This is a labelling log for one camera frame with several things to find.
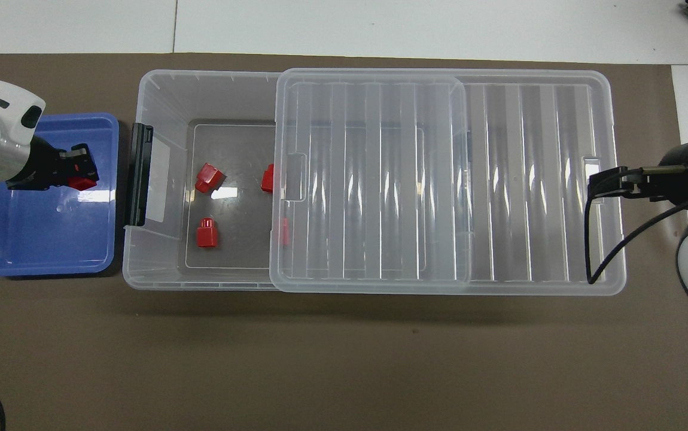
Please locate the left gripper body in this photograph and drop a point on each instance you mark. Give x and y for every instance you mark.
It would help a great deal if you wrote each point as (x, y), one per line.
(36, 164)

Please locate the clear plastic storage box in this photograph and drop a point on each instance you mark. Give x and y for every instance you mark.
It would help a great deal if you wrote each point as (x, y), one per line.
(170, 96)

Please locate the clear plastic box lid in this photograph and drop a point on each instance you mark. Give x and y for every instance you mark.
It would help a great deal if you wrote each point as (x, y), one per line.
(529, 179)

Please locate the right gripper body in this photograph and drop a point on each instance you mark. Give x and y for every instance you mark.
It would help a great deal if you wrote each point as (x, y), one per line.
(676, 160)

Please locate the black box latch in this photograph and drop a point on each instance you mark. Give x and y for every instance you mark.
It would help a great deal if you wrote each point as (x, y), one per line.
(139, 173)

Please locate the red block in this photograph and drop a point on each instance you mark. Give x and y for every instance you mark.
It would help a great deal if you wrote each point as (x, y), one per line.
(209, 178)
(85, 182)
(285, 232)
(207, 233)
(268, 178)

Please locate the blue plastic tray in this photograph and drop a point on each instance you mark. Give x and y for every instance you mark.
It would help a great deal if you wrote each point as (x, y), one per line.
(51, 233)

